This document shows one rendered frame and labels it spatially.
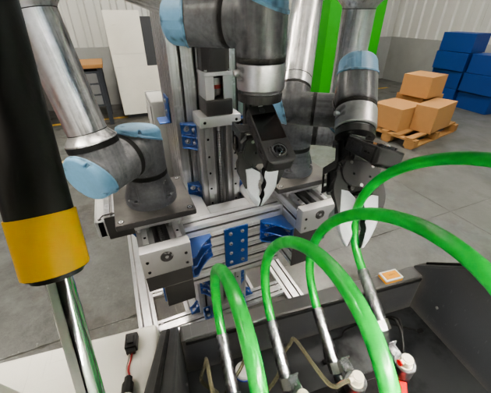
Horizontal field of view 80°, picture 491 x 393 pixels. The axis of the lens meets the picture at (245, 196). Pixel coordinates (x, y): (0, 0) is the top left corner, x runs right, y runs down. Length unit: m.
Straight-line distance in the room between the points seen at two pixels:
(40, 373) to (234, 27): 0.66
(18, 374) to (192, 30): 0.65
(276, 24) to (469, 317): 0.72
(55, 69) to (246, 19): 0.41
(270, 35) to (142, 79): 4.93
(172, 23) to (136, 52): 4.78
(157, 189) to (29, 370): 0.47
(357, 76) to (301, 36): 0.22
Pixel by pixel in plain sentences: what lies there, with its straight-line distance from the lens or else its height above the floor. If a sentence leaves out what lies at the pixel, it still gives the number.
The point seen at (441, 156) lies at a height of 1.39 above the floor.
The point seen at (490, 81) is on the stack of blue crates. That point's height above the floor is 0.54.
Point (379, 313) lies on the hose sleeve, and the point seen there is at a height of 1.13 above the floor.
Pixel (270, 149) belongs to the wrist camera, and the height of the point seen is 1.35.
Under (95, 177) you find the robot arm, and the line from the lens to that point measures 0.71.
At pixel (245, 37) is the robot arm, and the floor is 1.49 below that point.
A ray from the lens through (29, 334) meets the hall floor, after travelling 2.17.
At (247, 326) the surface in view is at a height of 1.31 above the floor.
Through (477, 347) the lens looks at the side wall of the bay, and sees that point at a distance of 0.88.
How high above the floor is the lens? 1.52
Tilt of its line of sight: 32 degrees down
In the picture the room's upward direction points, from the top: straight up
